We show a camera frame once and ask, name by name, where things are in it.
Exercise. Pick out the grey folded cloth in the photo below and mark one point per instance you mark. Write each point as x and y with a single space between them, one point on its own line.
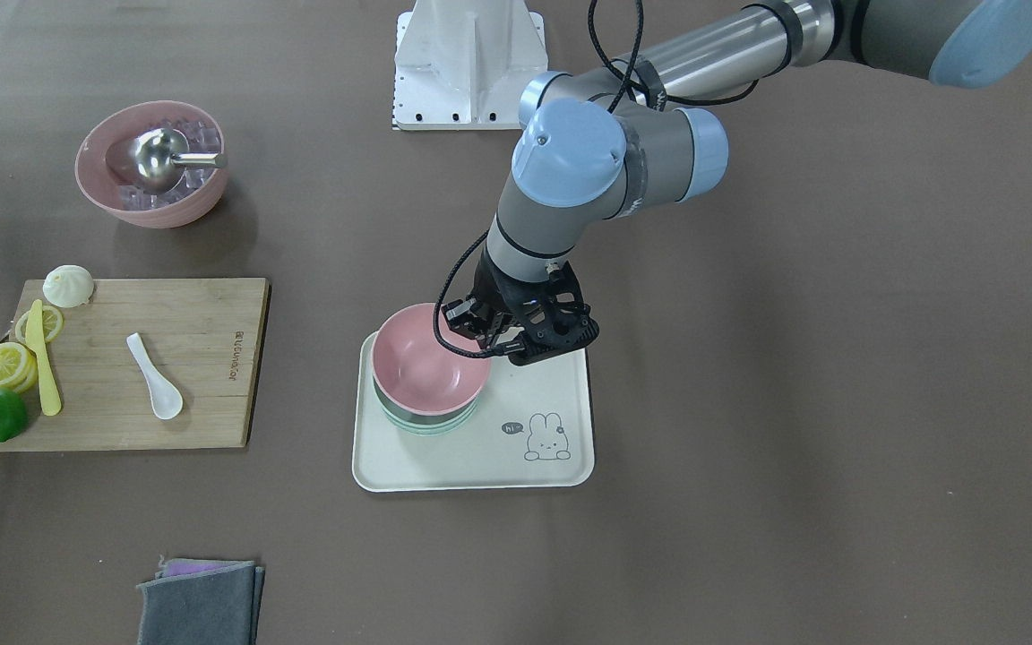
202 601

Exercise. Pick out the beige rabbit tray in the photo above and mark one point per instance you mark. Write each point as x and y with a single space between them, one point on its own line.
531 427

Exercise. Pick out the lemon slice upper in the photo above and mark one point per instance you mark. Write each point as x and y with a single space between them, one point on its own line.
18 367

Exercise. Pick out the white ceramic spoon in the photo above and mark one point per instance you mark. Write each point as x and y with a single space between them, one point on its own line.
165 398

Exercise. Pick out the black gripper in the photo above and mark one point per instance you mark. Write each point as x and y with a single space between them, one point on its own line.
491 288

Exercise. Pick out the large pink bowl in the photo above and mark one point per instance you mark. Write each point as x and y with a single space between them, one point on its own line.
194 194

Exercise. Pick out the lemon slice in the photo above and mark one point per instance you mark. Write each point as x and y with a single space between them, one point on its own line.
18 367
52 322

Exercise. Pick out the yellow plastic knife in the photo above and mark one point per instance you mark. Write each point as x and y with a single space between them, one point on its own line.
49 395

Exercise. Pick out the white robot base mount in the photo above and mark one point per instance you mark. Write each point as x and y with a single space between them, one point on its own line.
463 65

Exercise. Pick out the green stacked bowls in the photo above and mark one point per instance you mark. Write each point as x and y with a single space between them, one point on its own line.
422 424

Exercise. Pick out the bamboo cutting board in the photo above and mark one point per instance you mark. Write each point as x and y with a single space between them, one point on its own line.
205 335

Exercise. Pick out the small pink bowl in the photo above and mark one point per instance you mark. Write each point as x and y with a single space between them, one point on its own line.
417 373

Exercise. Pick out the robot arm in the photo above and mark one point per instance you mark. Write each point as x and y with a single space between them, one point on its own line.
639 132

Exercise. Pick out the lemon slice lower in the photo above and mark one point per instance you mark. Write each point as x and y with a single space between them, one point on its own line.
52 322

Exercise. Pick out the metal ice scoop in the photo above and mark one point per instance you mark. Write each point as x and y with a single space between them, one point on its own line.
155 161

